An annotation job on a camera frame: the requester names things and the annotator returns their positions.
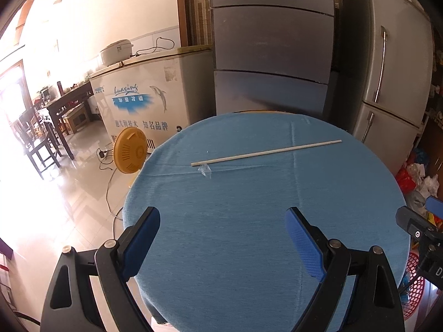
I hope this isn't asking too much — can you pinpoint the wooden stool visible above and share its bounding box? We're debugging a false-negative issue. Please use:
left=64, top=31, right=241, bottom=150
left=62, top=105, right=87, bottom=135

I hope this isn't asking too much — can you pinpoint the white chest freezer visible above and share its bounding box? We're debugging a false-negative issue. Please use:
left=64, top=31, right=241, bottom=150
left=89, top=46, right=215, bottom=147

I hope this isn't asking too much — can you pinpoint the rice cooker power cable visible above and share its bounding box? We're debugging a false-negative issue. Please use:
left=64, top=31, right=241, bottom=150
left=133, top=36, right=177, bottom=58

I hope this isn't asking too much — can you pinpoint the red plastic basket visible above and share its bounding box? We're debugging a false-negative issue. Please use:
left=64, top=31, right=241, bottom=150
left=401, top=252, right=426, bottom=319

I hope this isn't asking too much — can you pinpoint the yellow floor fan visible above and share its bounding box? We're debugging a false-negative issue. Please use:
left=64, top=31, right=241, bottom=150
left=113, top=127, right=149, bottom=187

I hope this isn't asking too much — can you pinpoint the long white stick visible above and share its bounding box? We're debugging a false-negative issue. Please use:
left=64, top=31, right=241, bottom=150
left=191, top=140, right=342, bottom=167

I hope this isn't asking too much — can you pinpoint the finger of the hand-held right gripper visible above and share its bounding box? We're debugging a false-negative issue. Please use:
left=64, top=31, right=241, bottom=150
left=396, top=206, right=435, bottom=241
left=426, top=196, right=443, bottom=217

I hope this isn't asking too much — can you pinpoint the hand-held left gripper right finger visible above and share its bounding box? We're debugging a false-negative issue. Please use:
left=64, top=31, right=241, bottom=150
left=284, top=207, right=405, bottom=332

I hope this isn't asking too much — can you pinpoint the dark wooden table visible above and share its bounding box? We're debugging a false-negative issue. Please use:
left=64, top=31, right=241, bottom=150
left=36, top=83, right=92, bottom=160

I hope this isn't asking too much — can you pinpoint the grey three-door refrigerator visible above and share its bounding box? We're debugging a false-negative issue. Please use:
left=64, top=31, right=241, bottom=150
left=209, top=0, right=336, bottom=116

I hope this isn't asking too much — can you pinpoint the brown wooden door frame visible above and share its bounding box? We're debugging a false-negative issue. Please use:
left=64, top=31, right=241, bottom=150
left=176, top=0, right=217, bottom=49

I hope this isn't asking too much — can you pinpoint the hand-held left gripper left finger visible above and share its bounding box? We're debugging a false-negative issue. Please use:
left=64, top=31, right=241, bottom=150
left=41, top=206, right=161, bottom=332

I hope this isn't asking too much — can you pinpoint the pile of plastic bags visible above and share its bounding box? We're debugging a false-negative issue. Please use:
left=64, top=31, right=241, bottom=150
left=396, top=147, right=443, bottom=229

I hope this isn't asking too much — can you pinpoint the purple object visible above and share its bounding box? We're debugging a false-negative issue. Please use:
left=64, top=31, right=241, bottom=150
left=0, top=237, right=14, bottom=261

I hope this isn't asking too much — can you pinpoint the silver two-door refrigerator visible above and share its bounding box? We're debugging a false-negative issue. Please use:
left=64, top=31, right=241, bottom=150
left=346, top=0, right=435, bottom=175

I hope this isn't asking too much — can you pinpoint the white rice cooker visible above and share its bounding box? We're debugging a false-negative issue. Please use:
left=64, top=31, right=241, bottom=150
left=100, top=40, right=135, bottom=66

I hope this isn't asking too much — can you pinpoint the brown shelf cabinet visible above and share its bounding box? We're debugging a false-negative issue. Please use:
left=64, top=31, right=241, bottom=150
left=413, top=14, right=443, bottom=153

